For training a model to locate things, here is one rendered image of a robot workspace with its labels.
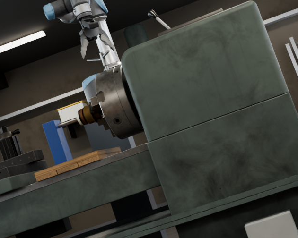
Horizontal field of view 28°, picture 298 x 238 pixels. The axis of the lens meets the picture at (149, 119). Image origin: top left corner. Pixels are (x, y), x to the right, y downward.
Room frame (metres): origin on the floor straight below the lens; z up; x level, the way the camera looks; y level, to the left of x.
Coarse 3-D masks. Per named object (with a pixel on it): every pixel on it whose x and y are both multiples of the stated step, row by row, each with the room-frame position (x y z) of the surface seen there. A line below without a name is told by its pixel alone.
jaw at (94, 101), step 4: (100, 92) 2.50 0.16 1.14; (96, 96) 2.52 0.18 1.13; (100, 96) 2.50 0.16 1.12; (104, 96) 2.50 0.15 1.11; (92, 100) 2.52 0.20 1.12; (96, 100) 2.52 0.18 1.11; (100, 100) 2.50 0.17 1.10; (92, 104) 2.52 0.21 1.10; (96, 104) 2.52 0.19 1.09; (92, 108) 2.57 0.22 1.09; (96, 108) 2.56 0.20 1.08; (100, 108) 2.57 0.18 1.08; (92, 112) 2.60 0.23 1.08; (96, 112) 2.61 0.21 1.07
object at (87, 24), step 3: (87, 18) 2.66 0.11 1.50; (90, 18) 2.65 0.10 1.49; (81, 21) 2.65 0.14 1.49; (84, 21) 2.62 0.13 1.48; (87, 21) 2.61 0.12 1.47; (90, 21) 2.58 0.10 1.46; (93, 21) 2.58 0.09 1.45; (96, 21) 2.58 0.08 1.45; (84, 24) 2.63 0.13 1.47; (87, 24) 2.58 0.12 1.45; (90, 24) 2.56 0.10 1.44; (93, 24) 2.57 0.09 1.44; (96, 24) 2.57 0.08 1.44; (90, 27) 2.57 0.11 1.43; (93, 27) 2.57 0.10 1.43
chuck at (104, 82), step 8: (104, 72) 2.57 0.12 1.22; (112, 72) 2.53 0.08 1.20; (96, 80) 2.54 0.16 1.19; (104, 80) 2.52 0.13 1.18; (112, 80) 2.50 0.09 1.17; (96, 88) 2.51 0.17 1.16; (104, 88) 2.50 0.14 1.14; (112, 88) 2.49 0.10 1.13; (112, 96) 2.48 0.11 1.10; (104, 104) 2.49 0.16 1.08; (112, 104) 2.48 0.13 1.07; (120, 104) 2.48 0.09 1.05; (104, 112) 2.49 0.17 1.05; (112, 112) 2.49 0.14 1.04; (120, 112) 2.49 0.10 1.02; (112, 120) 2.51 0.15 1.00; (128, 120) 2.51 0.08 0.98; (112, 128) 2.53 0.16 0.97; (120, 128) 2.54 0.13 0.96; (128, 128) 2.54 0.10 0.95; (120, 136) 2.59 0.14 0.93; (128, 136) 2.62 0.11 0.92
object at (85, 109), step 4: (84, 108) 2.64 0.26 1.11; (88, 108) 2.63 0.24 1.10; (80, 112) 2.64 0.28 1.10; (84, 112) 2.63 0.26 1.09; (88, 112) 2.62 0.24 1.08; (100, 112) 2.68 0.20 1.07; (80, 116) 2.64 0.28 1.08; (84, 116) 2.64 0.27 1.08; (88, 116) 2.63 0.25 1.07; (92, 116) 2.62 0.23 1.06; (96, 116) 2.64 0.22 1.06; (100, 116) 2.64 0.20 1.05; (80, 120) 2.64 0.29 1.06; (84, 120) 2.64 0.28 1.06; (88, 120) 2.64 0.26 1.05; (92, 120) 2.64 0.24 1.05; (84, 124) 2.66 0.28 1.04
